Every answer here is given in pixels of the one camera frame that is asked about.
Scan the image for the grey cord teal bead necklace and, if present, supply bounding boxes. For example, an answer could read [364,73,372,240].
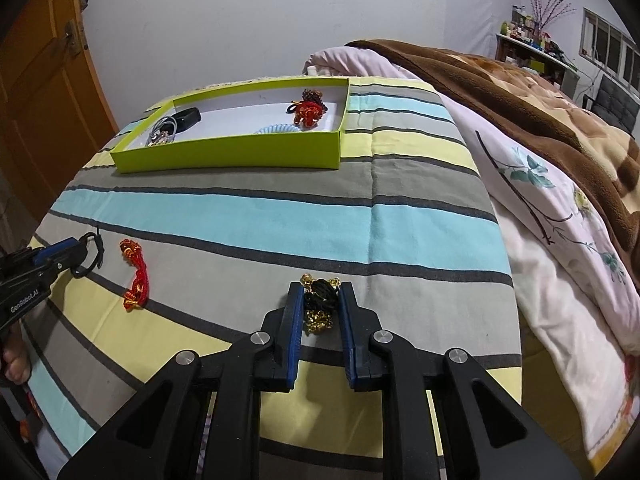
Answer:
[149,115,181,143]

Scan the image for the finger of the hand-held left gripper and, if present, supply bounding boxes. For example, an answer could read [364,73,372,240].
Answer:
[0,236,99,268]
[0,260,68,293]

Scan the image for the black and gold bracelet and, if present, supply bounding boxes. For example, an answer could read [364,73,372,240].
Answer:
[299,274,343,336]

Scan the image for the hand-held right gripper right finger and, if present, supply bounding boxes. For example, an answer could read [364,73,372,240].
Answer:
[339,281,583,480]

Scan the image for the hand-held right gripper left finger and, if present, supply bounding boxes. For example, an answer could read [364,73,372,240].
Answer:
[57,281,306,480]

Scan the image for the person's left hand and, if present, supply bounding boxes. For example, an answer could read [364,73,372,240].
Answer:
[0,332,33,387]

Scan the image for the brown plush blanket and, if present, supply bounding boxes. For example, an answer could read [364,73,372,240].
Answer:
[345,39,640,256]

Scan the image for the white wall shelf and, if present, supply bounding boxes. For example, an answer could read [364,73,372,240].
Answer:
[495,32,581,93]

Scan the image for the black chair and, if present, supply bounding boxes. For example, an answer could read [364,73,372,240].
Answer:
[582,75,640,136]

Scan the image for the purple branch bouquet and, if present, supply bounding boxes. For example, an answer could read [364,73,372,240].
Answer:
[525,0,576,28]

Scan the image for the cluster of bottles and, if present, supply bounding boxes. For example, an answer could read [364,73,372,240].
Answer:
[500,4,566,53]

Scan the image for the pale floral quilt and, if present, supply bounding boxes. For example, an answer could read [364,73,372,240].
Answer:
[302,46,640,476]

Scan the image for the orange red bead ornament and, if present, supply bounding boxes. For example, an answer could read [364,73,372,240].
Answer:
[294,101,326,127]

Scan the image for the lime green shallow box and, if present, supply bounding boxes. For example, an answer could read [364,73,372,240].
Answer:
[109,76,351,175]

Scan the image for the striped bed sheet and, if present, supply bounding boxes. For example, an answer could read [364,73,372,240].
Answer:
[20,76,526,480]

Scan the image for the black cord loop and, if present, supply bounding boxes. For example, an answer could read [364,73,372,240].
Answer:
[70,230,105,278]

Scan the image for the red braided cord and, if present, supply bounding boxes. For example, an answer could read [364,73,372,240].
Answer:
[119,239,152,311]

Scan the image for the barred window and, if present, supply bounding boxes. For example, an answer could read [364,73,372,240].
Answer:
[579,7,640,93]

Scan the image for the wooden door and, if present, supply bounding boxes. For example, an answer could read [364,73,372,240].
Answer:
[0,0,121,221]

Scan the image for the metal door latch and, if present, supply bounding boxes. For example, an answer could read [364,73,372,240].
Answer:
[64,19,83,58]

